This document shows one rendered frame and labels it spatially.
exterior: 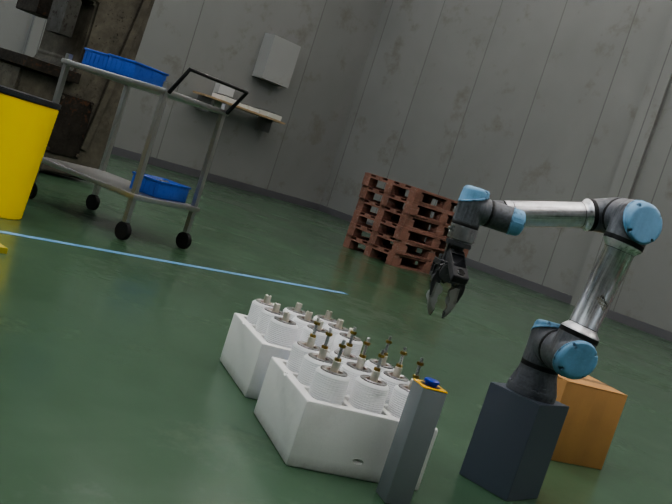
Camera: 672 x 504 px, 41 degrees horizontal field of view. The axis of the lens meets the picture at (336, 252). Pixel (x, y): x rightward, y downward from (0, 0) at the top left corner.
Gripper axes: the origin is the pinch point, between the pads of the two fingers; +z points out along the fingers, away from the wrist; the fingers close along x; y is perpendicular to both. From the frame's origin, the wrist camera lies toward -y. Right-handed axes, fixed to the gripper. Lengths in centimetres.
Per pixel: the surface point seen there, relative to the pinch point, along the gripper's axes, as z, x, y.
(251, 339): 32, 37, 53
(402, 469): 38.3, 3.7, -20.7
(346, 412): 30.7, 18.9, -9.3
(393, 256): 38, -197, 684
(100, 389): 48, 80, 15
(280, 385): 33.7, 32.8, 12.4
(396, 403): 26.8, 3.9, -2.0
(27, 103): -13, 148, 254
